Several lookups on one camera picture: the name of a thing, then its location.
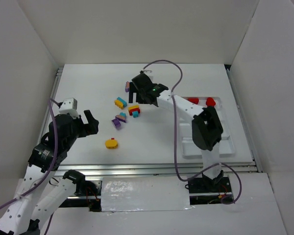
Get purple flower lego piece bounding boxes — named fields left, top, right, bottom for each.
left=111, top=118, right=122, bottom=130

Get purple and teal lego stack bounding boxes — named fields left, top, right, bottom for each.
left=115, top=112, right=126, bottom=123

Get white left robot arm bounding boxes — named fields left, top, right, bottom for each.
left=0, top=110, right=99, bottom=235

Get aluminium table frame rails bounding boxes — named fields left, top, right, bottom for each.
left=51, top=64, right=259, bottom=177

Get white sorting tray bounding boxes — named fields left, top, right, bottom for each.
left=176, top=97, right=235, bottom=160

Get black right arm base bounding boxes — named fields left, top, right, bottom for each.
left=184, top=176, right=234, bottom=205

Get yellow round lego piece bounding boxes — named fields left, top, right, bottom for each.
left=105, top=138, right=118, bottom=149

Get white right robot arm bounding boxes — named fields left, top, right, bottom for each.
left=131, top=71, right=223, bottom=185

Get yellow and teal lego stack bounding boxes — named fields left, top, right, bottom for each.
left=114, top=97, right=127, bottom=109

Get yellow red teal lego stack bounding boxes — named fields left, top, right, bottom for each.
left=128, top=105, right=141, bottom=118

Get red studded lego brick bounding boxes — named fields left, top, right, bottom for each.
left=187, top=97, right=199, bottom=105

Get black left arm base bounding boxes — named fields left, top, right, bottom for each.
left=69, top=180, right=102, bottom=212

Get pastel flower lego stack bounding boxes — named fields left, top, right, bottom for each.
left=124, top=81, right=130, bottom=93

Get red flower lego piece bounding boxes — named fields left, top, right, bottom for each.
left=206, top=97, right=216, bottom=107

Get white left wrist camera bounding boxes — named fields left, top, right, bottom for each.
left=59, top=98, right=78, bottom=118

